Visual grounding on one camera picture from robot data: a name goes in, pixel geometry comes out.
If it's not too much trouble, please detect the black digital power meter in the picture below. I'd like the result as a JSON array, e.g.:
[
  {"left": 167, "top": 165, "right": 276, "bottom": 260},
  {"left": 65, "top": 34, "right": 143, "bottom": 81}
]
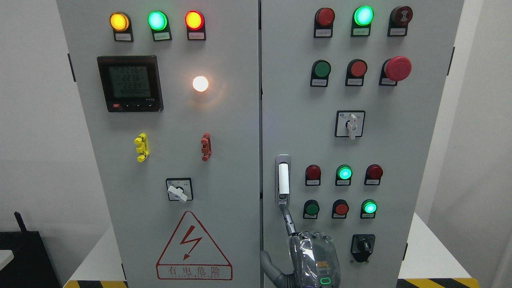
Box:
[{"left": 97, "top": 55, "right": 164, "bottom": 112}]

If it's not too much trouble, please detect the black box at left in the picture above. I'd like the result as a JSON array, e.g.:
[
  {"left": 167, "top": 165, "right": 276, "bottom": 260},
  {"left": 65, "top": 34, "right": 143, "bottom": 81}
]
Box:
[{"left": 0, "top": 212, "right": 59, "bottom": 288}]

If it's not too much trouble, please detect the dark red light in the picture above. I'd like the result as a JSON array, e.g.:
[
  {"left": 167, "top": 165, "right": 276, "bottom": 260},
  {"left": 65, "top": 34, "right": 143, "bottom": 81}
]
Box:
[
  {"left": 305, "top": 164, "right": 322, "bottom": 186},
  {"left": 364, "top": 164, "right": 383, "bottom": 186}
]

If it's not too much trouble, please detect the white lit indicator light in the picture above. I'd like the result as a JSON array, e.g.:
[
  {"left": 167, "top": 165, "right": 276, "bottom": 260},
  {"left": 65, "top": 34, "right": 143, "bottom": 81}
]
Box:
[{"left": 192, "top": 76, "right": 210, "bottom": 92}]

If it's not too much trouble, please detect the red lit indicator light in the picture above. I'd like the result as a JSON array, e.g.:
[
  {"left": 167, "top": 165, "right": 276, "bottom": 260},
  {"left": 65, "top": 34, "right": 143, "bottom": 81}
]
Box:
[{"left": 184, "top": 10, "right": 206, "bottom": 41}]

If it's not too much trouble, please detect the yellow terminal clip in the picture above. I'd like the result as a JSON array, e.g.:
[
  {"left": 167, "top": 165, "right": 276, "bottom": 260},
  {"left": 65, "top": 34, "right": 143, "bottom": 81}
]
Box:
[{"left": 134, "top": 133, "right": 150, "bottom": 162}]

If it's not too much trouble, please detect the red triangle warning sticker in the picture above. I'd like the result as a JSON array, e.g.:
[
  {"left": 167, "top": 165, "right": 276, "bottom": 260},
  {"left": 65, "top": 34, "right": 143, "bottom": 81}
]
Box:
[{"left": 156, "top": 211, "right": 233, "bottom": 281}]

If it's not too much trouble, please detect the upper right white selector switch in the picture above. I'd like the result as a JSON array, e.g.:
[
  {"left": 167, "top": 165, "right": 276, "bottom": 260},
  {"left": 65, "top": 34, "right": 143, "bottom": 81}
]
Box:
[{"left": 334, "top": 110, "right": 366, "bottom": 139}]

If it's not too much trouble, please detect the dark red buzzer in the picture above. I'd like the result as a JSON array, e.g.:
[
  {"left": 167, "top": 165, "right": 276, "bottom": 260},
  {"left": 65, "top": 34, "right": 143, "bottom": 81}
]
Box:
[{"left": 387, "top": 6, "right": 413, "bottom": 37}]

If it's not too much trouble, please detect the red push button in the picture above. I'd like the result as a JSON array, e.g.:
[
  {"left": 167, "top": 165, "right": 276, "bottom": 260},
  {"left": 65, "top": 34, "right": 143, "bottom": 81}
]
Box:
[
  {"left": 345, "top": 59, "right": 368, "bottom": 87},
  {"left": 331, "top": 199, "right": 350, "bottom": 219}
]

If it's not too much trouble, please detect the green lit light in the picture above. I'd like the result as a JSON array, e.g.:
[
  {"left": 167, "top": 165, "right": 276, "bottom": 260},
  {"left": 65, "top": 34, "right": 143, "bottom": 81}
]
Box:
[
  {"left": 335, "top": 164, "right": 352, "bottom": 186},
  {"left": 351, "top": 5, "right": 374, "bottom": 37}
]

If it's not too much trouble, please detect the right grey cabinet door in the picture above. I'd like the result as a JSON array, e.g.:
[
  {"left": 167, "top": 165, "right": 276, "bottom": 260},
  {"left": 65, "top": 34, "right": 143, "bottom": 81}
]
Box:
[{"left": 261, "top": 0, "right": 464, "bottom": 288}]

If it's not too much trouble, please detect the green lit light top right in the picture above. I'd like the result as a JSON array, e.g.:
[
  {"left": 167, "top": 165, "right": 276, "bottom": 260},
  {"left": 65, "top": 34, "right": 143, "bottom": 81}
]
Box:
[{"left": 351, "top": 5, "right": 374, "bottom": 37}]

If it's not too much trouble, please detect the yellow indicator light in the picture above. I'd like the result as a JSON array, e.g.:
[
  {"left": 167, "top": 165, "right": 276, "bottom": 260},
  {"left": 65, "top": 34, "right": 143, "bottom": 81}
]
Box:
[{"left": 109, "top": 11, "right": 134, "bottom": 42}]

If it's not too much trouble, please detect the grey cabinet door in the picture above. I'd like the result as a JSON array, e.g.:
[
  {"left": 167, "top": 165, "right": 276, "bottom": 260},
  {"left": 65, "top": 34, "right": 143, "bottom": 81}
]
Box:
[
  {"left": 261, "top": 0, "right": 464, "bottom": 288},
  {"left": 57, "top": 0, "right": 261, "bottom": 288}
]

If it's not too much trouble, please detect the green push button upper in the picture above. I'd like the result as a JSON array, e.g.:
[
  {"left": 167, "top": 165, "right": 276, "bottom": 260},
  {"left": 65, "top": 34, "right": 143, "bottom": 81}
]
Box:
[{"left": 310, "top": 60, "right": 332, "bottom": 87}]

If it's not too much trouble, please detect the green lit push button lower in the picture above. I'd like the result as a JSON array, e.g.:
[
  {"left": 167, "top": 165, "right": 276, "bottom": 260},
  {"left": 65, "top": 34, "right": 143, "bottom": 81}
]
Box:
[{"left": 360, "top": 199, "right": 378, "bottom": 219}]

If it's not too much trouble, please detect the left grey cabinet door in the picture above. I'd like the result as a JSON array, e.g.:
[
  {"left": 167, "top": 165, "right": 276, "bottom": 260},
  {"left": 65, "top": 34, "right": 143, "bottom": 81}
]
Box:
[{"left": 57, "top": 0, "right": 261, "bottom": 288}]

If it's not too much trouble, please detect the left door white selector switch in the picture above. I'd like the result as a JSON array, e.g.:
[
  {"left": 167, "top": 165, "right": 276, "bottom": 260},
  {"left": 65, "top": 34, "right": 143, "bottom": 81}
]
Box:
[{"left": 165, "top": 178, "right": 194, "bottom": 203}]

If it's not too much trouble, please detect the red push button lower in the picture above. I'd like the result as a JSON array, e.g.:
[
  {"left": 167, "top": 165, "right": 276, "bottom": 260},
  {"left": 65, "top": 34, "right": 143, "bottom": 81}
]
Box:
[{"left": 331, "top": 199, "right": 350, "bottom": 219}]

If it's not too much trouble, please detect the black rotary knob switch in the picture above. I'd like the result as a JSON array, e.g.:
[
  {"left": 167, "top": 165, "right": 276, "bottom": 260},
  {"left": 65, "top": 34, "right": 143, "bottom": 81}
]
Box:
[{"left": 350, "top": 234, "right": 376, "bottom": 263}]

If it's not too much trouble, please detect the silver door handle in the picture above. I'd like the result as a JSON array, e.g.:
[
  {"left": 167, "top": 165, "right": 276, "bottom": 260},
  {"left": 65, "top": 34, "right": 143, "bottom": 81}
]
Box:
[{"left": 275, "top": 154, "right": 291, "bottom": 207}]

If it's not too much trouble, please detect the red emergency stop button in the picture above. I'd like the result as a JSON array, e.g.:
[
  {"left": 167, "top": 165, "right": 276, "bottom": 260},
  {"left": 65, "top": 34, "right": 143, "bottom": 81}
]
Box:
[{"left": 379, "top": 55, "right": 412, "bottom": 87}]

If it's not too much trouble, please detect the dark red light middle right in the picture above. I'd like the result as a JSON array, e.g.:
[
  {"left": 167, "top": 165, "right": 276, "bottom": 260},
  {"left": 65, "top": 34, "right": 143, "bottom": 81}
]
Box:
[{"left": 364, "top": 164, "right": 383, "bottom": 186}]

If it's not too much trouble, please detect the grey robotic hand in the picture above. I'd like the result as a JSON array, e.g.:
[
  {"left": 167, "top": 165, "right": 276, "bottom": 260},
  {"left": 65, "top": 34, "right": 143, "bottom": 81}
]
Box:
[{"left": 260, "top": 204, "right": 341, "bottom": 288}]

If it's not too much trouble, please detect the red push button upper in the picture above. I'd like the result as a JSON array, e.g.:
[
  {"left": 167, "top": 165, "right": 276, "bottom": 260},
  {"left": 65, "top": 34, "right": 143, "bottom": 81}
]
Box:
[{"left": 345, "top": 59, "right": 368, "bottom": 87}]

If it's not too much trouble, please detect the green lit light middle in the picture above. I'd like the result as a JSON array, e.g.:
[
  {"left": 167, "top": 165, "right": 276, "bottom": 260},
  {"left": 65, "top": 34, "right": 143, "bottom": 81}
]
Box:
[{"left": 335, "top": 164, "right": 352, "bottom": 186}]

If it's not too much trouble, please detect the red indicator light top right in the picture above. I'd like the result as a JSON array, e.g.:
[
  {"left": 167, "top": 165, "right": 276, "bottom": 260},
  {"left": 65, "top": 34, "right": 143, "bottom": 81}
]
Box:
[{"left": 313, "top": 7, "right": 335, "bottom": 38}]

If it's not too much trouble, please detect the dark red light middle left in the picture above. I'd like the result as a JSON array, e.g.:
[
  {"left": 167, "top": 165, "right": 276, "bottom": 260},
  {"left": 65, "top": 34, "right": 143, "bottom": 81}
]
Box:
[{"left": 305, "top": 164, "right": 322, "bottom": 186}]

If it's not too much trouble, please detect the red terminal clip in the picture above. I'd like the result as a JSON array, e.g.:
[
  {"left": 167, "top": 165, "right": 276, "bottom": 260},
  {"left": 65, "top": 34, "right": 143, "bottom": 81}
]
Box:
[{"left": 200, "top": 133, "right": 212, "bottom": 162}]

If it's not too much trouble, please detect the green indicator light top left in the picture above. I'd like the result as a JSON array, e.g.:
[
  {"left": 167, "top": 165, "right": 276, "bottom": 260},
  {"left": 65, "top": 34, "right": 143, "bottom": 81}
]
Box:
[{"left": 148, "top": 10, "right": 172, "bottom": 42}]

